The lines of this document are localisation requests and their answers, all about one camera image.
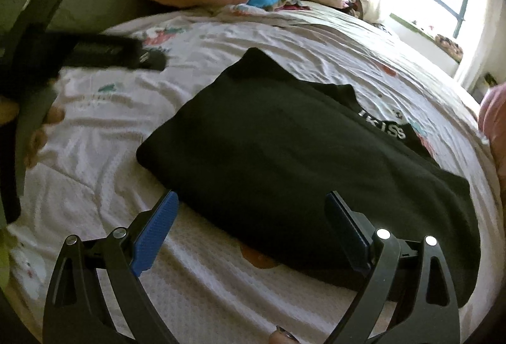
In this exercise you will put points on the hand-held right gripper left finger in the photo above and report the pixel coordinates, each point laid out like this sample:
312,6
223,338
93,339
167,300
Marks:
154,233

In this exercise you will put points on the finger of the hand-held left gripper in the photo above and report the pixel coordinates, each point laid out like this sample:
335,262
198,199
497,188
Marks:
118,51

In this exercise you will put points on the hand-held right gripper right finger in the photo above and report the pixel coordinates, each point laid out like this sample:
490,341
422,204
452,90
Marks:
352,237

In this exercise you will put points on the black and orange garment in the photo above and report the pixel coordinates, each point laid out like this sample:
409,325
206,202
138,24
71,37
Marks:
276,154

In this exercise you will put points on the person's left hand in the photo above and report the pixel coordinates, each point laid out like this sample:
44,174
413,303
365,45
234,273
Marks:
39,138

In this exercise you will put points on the white strawberry print blanket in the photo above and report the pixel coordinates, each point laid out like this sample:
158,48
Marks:
118,154

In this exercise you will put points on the patterned windowsill ornament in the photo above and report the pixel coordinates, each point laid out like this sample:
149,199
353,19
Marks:
448,46

